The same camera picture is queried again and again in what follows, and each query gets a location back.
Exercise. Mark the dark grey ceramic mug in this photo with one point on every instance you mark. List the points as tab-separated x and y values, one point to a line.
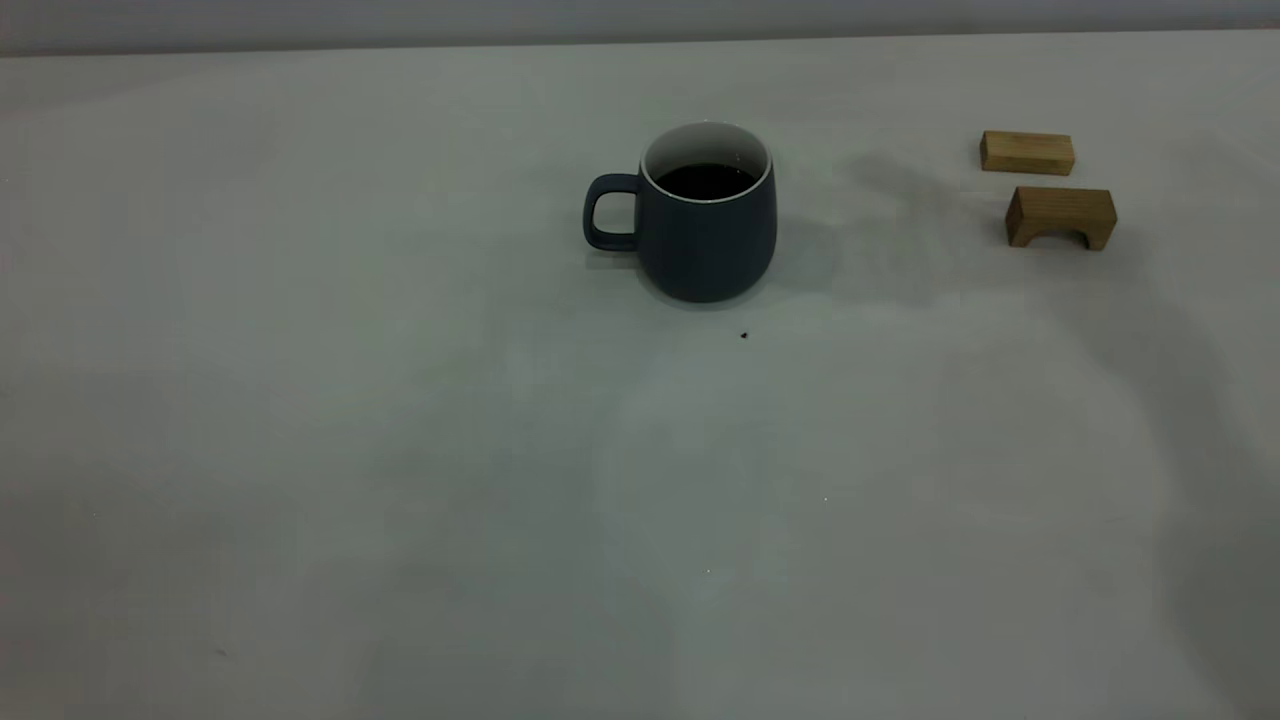
710	250

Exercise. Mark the rectangular wooden block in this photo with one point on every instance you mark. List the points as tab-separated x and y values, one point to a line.
1027	153

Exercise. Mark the arched wooden block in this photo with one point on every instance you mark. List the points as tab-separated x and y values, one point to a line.
1060	205

